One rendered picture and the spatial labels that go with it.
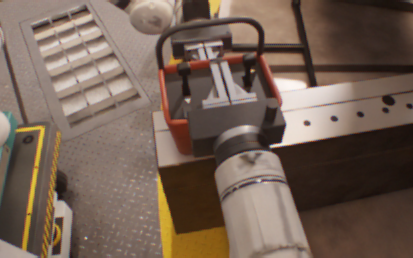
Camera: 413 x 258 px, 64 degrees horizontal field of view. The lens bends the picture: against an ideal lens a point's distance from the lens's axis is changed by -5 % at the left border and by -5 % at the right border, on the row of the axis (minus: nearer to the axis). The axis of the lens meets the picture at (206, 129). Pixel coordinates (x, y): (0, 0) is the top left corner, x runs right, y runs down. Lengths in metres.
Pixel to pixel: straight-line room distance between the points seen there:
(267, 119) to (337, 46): 1.08
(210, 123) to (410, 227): 0.80
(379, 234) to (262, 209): 0.73
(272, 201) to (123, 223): 1.03
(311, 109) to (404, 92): 0.23
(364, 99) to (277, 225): 0.49
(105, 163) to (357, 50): 1.14
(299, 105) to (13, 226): 0.86
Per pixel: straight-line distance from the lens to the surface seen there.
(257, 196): 0.40
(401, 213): 1.15
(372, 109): 0.80
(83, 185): 1.50
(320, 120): 0.74
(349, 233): 1.06
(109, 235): 1.38
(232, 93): 0.52
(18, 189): 1.20
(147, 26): 0.73
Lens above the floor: 1.25
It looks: 54 degrees down
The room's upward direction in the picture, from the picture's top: 2 degrees counter-clockwise
